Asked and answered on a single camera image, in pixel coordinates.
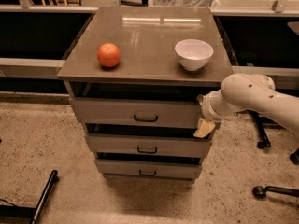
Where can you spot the grey drawer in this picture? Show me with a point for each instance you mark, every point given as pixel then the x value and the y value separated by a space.
pixel 146 145
pixel 148 169
pixel 183 115

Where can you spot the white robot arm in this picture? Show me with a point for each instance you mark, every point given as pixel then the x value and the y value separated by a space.
pixel 241 92

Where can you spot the white bowl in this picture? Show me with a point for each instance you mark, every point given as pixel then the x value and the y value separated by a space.
pixel 193 54

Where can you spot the grey bottom drawer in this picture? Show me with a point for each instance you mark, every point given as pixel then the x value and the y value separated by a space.
pixel 148 169

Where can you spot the black stand leg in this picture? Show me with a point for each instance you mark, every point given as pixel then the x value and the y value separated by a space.
pixel 31 213
pixel 263 142

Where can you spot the grey middle drawer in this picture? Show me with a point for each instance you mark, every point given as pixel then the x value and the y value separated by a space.
pixel 146 145

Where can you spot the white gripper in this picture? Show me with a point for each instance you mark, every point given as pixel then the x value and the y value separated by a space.
pixel 206 108

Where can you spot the black caster far right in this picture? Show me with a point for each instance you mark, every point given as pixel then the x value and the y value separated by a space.
pixel 294 157

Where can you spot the black stand leg left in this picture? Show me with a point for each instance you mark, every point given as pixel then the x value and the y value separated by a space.
pixel 31 213

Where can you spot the black stand leg right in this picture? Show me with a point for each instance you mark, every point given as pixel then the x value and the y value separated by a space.
pixel 263 142

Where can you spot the orange fruit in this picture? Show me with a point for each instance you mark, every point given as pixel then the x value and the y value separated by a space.
pixel 108 55

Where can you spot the grey drawer cabinet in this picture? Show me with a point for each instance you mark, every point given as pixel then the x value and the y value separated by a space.
pixel 148 69

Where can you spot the grey top drawer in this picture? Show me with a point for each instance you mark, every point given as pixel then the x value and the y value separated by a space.
pixel 183 115

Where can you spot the black caster leg right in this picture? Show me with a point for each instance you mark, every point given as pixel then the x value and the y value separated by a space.
pixel 260 192

